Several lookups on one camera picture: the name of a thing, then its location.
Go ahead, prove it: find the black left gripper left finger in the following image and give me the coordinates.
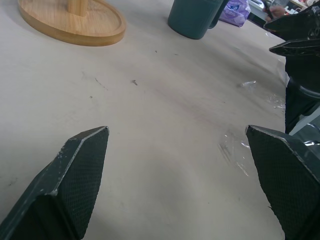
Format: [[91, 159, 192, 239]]
[[0, 125, 110, 240]]

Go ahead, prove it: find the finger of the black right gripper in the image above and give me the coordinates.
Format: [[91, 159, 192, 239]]
[[263, 4, 320, 41], [268, 38, 320, 58]]

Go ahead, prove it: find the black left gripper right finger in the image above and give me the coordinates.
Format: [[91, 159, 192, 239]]
[[245, 124, 320, 240]]

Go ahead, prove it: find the dark teal mug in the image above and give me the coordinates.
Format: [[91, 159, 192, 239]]
[[167, 0, 230, 40]]

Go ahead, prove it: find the bystander hand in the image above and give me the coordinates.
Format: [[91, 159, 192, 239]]
[[265, 5, 286, 22]]

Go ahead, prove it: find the black rounded stool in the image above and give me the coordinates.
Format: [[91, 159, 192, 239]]
[[284, 56, 320, 134]]

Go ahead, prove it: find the crumpled clear plastic film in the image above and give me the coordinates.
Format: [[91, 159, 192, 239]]
[[265, 94, 286, 109]]

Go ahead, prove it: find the small clear plastic scrap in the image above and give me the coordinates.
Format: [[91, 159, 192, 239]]
[[238, 80, 257, 89]]

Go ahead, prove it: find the purple plastic bag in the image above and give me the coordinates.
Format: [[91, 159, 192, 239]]
[[219, 0, 252, 28]]

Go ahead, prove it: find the wooden round stand base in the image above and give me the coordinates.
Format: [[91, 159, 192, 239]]
[[17, 0, 127, 47]]

